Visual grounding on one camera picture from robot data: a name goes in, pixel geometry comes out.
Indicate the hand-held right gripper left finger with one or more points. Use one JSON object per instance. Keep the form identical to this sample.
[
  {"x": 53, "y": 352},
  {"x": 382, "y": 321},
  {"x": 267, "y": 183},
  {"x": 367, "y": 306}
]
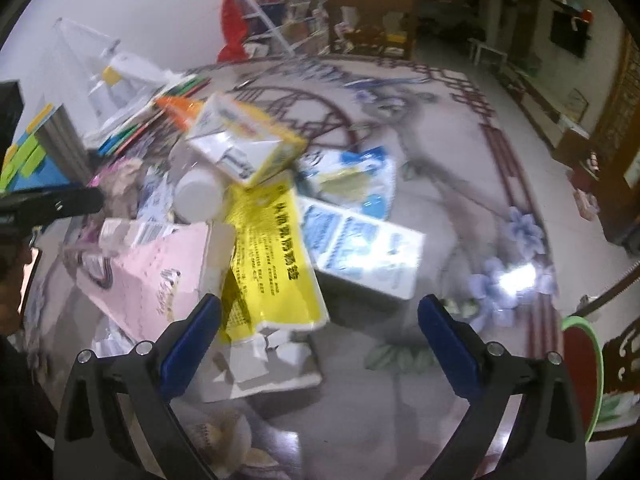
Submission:
[{"x": 192, "y": 345}]

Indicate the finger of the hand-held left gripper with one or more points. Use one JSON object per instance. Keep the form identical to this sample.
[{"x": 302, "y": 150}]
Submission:
[{"x": 60, "y": 202}]

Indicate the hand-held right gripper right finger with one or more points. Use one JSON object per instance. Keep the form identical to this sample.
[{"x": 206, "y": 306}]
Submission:
[{"x": 445, "y": 345}]

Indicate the white torn cardboard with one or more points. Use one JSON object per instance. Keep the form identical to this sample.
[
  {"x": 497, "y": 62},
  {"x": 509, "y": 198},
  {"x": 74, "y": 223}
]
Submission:
[{"x": 250, "y": 370}]

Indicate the pink box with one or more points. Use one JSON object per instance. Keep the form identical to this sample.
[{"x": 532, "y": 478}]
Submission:
[{"x": 150, "y": 280}]

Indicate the blue white box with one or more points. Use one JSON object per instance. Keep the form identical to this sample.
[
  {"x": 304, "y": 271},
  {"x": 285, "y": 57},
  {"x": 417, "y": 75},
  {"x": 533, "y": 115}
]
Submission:
[{"x": 360, "y": 250}]

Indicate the red bin with green rim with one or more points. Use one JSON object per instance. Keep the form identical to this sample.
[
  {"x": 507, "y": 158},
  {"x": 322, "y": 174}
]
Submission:
[{"x": 580, "y": 375}]

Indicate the blue white packet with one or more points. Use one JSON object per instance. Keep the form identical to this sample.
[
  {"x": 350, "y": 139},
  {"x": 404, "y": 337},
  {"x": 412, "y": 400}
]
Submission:
[{"x": 360, "y": 175}]

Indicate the yellow white carton box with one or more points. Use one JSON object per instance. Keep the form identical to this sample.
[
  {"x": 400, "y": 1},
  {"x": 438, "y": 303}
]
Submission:
[{"x": 240, "y": 125}]

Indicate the grey book stack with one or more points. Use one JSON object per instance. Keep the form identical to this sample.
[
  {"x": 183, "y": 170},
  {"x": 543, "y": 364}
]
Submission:
[{"x": 67, "y": 145}]

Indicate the stack of sticky notes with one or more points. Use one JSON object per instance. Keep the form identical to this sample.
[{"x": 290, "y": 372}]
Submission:
[{"x": 25, "y": 152}]

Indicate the crumpled pink wrapper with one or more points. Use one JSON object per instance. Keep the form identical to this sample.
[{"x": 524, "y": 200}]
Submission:
[{"x": 122, "y": 180}]

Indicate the clear bottle with label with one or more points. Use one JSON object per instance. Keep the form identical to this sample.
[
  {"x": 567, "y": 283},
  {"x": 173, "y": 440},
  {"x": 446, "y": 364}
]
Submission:
[{"x": 135, "y": 235}]

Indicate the beige crumpled wrapper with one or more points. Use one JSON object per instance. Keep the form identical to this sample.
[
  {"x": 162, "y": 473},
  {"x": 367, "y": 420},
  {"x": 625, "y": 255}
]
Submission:
[{"x": 220, "y": 435}]

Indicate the stack of books and pens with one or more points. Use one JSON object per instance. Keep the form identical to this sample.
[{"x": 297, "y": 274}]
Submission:
[{"x": 130, "y": 132}]

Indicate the clear bottle with white cap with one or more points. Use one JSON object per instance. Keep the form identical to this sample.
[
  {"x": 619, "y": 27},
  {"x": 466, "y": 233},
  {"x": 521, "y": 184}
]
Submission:
[{"x": 197, "y": 195}]

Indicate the clear acrylic stand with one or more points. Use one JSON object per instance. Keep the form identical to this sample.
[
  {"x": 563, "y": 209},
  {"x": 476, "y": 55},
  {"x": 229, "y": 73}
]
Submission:
[{"x": 75, "y": 55}]

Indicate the orange plastic wrapper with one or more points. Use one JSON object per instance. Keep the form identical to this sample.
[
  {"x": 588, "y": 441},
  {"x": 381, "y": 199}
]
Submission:
[{"x": 177, "y": 106}]

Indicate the carved wooden chair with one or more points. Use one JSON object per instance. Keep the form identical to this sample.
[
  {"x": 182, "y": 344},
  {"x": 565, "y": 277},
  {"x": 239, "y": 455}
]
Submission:
[{"x": 622, "y": 360}]

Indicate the tissue box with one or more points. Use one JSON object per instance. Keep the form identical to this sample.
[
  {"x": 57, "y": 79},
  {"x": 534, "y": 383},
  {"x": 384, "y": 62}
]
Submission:
[{"x": 587, "y": 207}]

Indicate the red gift box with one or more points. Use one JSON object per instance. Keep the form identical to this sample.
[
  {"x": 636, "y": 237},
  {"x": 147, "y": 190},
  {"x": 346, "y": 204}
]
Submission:
[{"x": 585, "y": 172}]

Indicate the red bag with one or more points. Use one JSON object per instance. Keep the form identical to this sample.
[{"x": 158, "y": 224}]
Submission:
[{"x": 235, "y": 25}]

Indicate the television cabinet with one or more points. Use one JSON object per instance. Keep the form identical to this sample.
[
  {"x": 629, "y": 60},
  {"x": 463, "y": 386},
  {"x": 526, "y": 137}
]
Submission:
[{"x": 542, "y": 110}]

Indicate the wooden lattice partition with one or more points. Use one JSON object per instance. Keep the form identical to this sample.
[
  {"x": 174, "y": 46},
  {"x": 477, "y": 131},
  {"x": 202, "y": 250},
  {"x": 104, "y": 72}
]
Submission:
[{"x": 620, "y": 125}]

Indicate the white bookshelf rack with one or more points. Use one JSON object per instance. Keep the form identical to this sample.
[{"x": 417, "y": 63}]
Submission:
[{"x": 295, "y": 25}]

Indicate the white stool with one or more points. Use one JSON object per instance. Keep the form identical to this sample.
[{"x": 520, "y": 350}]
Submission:
[{"x": 487, "y": 47}]

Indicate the plain wooden chair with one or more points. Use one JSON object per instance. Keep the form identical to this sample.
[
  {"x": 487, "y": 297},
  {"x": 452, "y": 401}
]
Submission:
[{"x": 372, "y": 5}]

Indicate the small standing picture frame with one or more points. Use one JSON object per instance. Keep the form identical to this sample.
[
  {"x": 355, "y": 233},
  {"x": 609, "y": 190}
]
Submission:
[{"x": 577, "y": 105}]

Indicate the black wall television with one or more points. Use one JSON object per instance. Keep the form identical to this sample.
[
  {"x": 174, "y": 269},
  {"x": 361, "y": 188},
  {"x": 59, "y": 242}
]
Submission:
[{"x": 567, "y": 35}]

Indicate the wall shelf with caps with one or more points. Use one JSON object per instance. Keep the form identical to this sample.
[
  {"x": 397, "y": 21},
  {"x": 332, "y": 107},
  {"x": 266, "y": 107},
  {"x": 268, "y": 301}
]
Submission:
[{"x": 575, "y": 10}]

